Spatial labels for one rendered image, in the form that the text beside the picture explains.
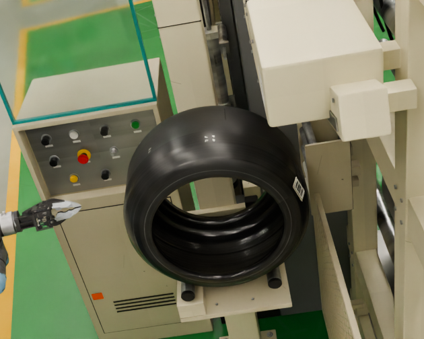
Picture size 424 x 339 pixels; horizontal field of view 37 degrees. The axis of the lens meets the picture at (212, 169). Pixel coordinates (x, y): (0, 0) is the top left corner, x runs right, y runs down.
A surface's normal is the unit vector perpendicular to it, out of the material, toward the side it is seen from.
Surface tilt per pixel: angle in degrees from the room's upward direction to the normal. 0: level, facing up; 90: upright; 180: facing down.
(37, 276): 0
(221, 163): 80
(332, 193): 90
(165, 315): 90
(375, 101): 72
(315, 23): 0
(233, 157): 46
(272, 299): 0
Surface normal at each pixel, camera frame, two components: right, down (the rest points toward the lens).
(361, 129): -0.01, 0.30
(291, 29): -0.16, -0.80
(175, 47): 0.04, 0.58
